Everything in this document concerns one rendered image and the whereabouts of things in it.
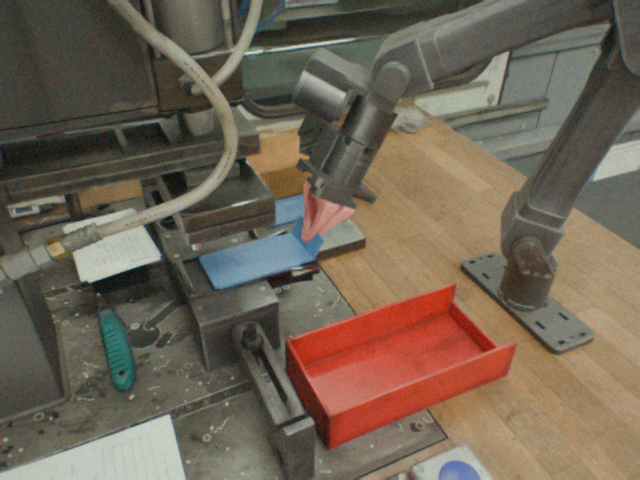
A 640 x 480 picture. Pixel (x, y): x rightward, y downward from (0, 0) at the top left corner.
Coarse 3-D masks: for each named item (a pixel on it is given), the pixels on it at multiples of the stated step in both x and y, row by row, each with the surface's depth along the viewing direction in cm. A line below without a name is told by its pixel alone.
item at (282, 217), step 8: (280, 200) 98; (288, 200) 98; (296, 200) 98; (304, 200) 98; (280, 208) 96; (296, 208) 96; (304, 208) 96; (280, 216) 94; (288, 216) 94; (296, 216) 94; (304, 216) 94; (272, 224) 92; (280, 224) 93
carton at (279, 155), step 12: (264, 144) 107; (276, 144) 108; (288, 144) 109; (252, 156) 107; (264, 156) 108; (276, 156) 110; (288, 156) 111; (300, 156) 112; (264, 168) 110; (276, 168) 111; (288, 168) 98; (264, 180) 98; (276, 180) 99; (288, 180) 100; (300, 180) 101; (276, 192) 100; (288, 192) 101; (300, 192) 102
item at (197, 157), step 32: (128, 128) 63; (160, 128) 63; (192, 128) 60; (0, 160) 56; (32, 160) 59; (64, 160) 59; (96, 160) 56; (128, 160) 57; (160, 160) 58; (192, 160) 60; (0, 192) 53; (32, 192) 55; (64, 192) 56; (224, 192) 59; (256, 192) 59; (192, 224) 57; (224, 224) 58; (256, 224) 60
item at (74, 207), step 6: (72, 192) 86; (66, 198) 86; (72, 198) 86; (78, 198) 87; (66, 204) 87; (72, 204) 87; (78, 204) 88; (72, 210) 88; (78, 210) 88; (72, 216) 88; (78, 216) 88
